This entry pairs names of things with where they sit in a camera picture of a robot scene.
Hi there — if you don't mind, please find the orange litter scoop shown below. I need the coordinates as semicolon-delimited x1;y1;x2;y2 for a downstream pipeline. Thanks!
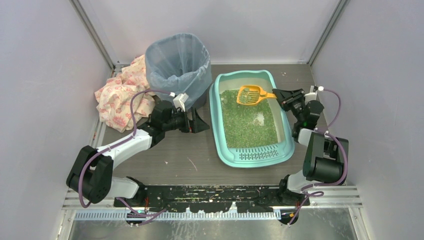
236;85;277;106

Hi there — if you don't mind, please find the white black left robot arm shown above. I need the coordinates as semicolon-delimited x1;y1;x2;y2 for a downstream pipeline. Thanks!
66;101;210;208

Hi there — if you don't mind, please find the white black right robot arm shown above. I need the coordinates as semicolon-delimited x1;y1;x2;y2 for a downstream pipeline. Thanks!
272;86;349;205

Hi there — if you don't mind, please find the teal litter box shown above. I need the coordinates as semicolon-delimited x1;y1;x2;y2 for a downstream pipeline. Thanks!
209;70;295;168

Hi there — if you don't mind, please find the green cat litter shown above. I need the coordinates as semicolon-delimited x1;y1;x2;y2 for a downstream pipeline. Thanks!
220;90;278;149

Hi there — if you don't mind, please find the pink patterned cloth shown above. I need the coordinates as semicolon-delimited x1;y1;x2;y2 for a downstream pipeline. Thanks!
94;54;150;133

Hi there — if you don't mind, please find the bin with blue bag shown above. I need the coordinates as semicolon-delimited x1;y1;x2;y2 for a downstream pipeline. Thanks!
145;33;213;109

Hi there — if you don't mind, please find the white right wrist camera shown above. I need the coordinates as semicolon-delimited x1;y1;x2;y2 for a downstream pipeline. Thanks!
304;85;325;103

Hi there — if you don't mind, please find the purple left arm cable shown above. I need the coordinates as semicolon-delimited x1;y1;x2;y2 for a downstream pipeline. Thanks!
77;88;175;228

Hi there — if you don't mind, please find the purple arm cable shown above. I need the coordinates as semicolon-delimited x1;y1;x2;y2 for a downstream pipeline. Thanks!
286;88;349;227
77;88;175;228

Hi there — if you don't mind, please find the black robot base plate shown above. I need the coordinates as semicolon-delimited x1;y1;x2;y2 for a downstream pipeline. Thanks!
113;184;306;213

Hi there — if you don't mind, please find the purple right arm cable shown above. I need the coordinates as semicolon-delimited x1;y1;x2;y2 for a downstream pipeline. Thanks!
286;88;349;227

